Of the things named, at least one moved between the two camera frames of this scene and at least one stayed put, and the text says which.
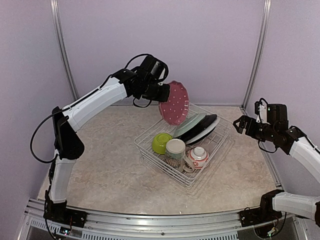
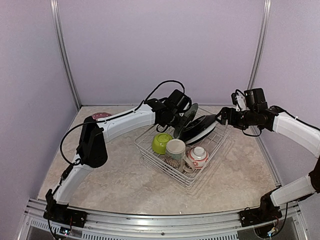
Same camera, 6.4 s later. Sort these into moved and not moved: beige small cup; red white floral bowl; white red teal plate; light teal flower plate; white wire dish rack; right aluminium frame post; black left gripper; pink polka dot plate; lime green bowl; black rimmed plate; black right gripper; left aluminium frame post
Moved: light teal flower plate; black left gripper; pink polka dot plate; black right gripper
Not moved: white red teal plate; lime green bowl; black rimmed plate; white wire dish rack; red white floral bowl; left aluminium frame post; right aluminium frame post; beige small cup
